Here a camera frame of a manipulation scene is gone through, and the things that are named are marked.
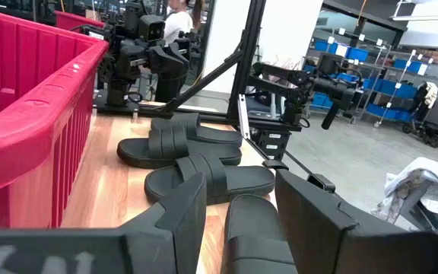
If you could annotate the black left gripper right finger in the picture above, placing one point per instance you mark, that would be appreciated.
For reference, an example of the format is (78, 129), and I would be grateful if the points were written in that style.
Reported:
(318, 228)

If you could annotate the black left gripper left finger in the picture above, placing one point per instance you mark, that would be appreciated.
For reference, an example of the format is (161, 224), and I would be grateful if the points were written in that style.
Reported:
(185, 228)

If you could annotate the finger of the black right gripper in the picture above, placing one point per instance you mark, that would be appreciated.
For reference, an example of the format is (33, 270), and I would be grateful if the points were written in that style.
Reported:
(177, 59)
(157, 59)

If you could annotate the black rubber slide sandal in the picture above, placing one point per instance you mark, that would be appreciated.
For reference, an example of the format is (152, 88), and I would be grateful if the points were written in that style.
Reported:
(242, 180)
(253, 220)
(139, 152)
(211, 134)

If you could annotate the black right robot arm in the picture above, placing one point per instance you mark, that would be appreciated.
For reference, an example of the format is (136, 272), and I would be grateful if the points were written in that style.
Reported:
(117, 89)

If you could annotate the black background robot arm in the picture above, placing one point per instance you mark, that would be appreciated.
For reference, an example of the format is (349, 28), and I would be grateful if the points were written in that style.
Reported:
(337, 91)

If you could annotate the red background bin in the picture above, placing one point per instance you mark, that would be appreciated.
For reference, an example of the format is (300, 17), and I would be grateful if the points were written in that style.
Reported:
(70, 21)

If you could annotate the red plastic bin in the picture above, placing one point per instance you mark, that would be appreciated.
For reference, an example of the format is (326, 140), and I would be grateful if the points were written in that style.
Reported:
(32, 125)

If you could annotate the blue storage bin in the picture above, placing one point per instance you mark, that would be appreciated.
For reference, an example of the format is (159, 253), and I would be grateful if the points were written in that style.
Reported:
(321, 45)
(399, 89)
(357, 54)
(407, 65)
(382, 111)

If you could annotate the black control box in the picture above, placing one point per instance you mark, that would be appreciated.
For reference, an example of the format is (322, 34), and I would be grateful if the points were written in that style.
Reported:
(276, 146)

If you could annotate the white crumpled cloth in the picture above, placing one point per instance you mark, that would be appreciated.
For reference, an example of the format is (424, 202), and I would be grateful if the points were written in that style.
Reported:
(420, 171)

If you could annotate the metal shelving rack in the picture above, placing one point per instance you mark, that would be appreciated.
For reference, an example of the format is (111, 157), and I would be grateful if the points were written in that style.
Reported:
(385, 108)

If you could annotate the black wheeled cart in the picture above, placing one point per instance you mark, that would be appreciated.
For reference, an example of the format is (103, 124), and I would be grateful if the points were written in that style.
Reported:
(428, 133)

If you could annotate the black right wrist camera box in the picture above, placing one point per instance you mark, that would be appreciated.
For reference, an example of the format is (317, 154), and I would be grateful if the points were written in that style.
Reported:
(151, 27)

